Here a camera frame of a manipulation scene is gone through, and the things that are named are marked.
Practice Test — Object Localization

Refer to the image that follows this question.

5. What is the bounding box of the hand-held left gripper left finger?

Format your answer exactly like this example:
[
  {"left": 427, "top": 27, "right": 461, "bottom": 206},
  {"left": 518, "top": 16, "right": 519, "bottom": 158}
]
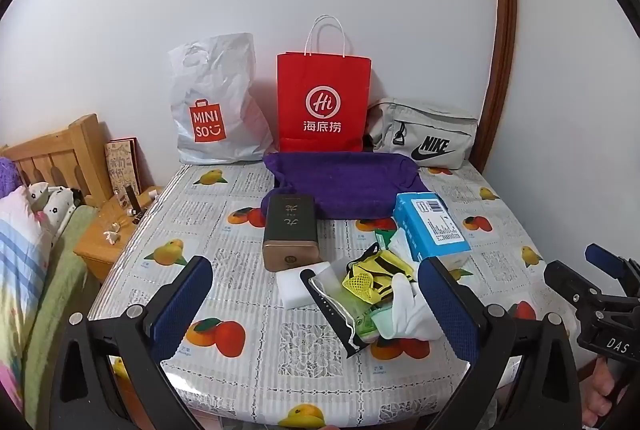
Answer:
[{"left": 50, "top": 255, "right": 215, "bottom": 430}]

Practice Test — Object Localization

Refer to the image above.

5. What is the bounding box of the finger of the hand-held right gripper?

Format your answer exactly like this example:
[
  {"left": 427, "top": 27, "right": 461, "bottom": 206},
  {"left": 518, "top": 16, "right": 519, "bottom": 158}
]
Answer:
[
  {"left": 585, "top": 243, "right": 640, "bottom": 296},
  {"left": 544, "top": 260, "right": 602, "bottom": 309}
]

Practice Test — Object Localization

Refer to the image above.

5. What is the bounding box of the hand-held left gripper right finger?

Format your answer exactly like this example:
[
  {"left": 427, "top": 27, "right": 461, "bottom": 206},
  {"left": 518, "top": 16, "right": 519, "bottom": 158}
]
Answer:
[{"left": 417, "top": 256, "right": 583, "bottom": 430}]

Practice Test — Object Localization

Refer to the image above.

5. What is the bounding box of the white sock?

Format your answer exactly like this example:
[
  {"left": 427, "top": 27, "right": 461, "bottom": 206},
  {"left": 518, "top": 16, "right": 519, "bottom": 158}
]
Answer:
[{"left": 378, "top": 273, "right": 443, "bottom": 342}]

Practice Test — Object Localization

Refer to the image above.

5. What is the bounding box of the yellow mesh pouch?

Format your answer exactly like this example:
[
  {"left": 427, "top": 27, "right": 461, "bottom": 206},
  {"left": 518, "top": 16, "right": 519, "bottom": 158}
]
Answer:
[{"left": 342, "top": 247, "right": 418, "bottom": 306}]

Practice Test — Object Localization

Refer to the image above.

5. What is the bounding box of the green wet wipe packet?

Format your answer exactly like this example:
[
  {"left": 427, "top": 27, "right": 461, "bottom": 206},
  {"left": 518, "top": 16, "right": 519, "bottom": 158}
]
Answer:
[{"left": 356, "top": 305, "right": 401, "bottom": 347}]

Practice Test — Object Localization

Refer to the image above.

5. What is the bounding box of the white sponge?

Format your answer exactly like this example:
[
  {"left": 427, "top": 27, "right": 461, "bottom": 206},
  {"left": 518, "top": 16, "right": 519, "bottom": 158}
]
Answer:
[{"left": 276, "top": 261, "right": 333, "bottom": 309}]

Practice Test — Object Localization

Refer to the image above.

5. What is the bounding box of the black watch strap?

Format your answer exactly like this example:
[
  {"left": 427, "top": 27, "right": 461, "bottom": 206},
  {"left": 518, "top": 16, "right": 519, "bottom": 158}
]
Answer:
[{"left": 300, "top": 267, "right": 368, "bottom": 357}]

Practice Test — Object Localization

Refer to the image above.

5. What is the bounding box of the white mesh bath net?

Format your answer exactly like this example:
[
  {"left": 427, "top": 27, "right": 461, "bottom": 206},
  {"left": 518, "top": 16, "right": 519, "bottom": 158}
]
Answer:
[{"left": 309, "top": 260, "right": 361, "bottom": 341}]

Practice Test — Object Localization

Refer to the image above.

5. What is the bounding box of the purple towel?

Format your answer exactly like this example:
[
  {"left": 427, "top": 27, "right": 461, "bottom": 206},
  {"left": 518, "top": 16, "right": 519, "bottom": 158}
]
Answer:
[{"left": 262, "top": 151, "right": 431, "bottom": 219}]

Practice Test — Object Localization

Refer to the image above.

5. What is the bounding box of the person's right hand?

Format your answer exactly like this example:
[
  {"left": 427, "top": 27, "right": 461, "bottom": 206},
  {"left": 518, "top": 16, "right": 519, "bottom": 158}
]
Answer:
[{"left": 582, "top": 356, "right": 626, "bottom": 428}]

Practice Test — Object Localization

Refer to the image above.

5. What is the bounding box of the fruit printed tablecloth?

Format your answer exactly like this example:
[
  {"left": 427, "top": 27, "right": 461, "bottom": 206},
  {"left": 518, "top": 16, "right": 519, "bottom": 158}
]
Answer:
[{"left": 87, "top": 160, "right": 571, "bottom": 430}]

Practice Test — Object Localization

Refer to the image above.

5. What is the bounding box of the blue tissue box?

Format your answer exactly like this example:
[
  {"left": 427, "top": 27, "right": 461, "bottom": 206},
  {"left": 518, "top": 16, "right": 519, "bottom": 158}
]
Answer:
[{"left": 392, "top": 191, "right": 472, "bottom": 268}]

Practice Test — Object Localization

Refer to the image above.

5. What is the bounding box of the wooden nightstand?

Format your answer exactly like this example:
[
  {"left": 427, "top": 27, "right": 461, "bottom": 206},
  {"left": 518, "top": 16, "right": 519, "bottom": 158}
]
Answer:
[{"left": 74, "top": 186, "right": 166, "bottom": 283}]

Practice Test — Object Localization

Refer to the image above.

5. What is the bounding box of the small black bottle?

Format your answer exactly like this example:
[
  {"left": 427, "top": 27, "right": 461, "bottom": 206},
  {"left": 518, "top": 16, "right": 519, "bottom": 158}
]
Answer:
[{"left": 125, "top": 184, "right": 146, "bottom": 225}]

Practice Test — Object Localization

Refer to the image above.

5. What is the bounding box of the green blanket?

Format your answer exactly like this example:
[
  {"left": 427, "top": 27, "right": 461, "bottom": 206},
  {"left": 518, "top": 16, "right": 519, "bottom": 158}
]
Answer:
[{"left": 22, "top": 205, "right": 101, "bottom": 416}]

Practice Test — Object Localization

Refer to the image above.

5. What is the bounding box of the dark green gold tin box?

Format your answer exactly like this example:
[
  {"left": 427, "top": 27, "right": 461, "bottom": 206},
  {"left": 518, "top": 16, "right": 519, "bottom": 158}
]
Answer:
[{"left": 262, "top": 193, "right": 321, "bottom": 272}]

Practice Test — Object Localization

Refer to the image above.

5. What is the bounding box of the brown patterned book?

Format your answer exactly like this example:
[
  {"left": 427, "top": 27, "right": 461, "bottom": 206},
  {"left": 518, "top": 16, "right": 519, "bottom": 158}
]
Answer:
[{"left": 104, "top": 137, "right": 143, "bottom": 201}]

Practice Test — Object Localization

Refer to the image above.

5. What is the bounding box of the white dotted pillow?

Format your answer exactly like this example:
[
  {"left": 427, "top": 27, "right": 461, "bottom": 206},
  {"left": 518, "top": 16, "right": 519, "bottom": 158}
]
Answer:
[{"left": 26, "top": 183, "right": 76, "bottom": 231}]

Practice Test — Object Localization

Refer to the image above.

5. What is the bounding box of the striped pastel bedding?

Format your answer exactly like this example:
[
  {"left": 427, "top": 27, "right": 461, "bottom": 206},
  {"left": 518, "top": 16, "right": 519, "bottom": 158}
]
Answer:
[{"left": 0, "top": 185, "right": 53, "bottom": 411}]

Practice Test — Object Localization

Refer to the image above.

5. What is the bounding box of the grey waist bag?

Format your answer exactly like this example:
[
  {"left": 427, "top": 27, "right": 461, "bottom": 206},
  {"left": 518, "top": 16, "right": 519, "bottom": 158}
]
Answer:
[{"left": 365, "top": 98, "right": 479, "bottom": 170}]

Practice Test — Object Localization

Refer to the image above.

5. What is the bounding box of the wooden headboard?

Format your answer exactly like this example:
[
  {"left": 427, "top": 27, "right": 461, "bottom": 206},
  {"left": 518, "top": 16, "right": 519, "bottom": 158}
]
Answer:
[{"left": 0, "top": 113, "right": 113, "bottom": 206}]

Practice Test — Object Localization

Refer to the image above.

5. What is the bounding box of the purple knitted cloth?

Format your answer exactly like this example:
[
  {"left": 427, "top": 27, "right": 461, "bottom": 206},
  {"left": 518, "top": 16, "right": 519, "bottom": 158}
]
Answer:
[{"left": 0, "top": 155, "right": 26, "bottom": 198}]

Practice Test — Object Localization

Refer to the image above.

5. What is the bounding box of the white plastic shopping bag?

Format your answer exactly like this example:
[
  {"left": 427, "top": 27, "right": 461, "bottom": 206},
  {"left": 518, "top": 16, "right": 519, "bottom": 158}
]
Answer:
[{"left": 167, "top": 33, "right": 274, "bottom": 165}]

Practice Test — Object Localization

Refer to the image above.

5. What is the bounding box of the red paper bag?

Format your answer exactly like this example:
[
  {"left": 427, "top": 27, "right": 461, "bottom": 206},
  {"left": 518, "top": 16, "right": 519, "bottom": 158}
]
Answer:
[{"left": 276, "top": 15, "right": 372, "bottom": 153}]

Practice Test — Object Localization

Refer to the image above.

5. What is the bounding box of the brown wooden door frame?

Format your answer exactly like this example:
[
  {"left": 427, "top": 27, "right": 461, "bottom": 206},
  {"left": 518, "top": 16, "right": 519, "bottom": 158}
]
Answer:
[{"left": 470, "top": 0, "right": 518, "bottom": 173}]

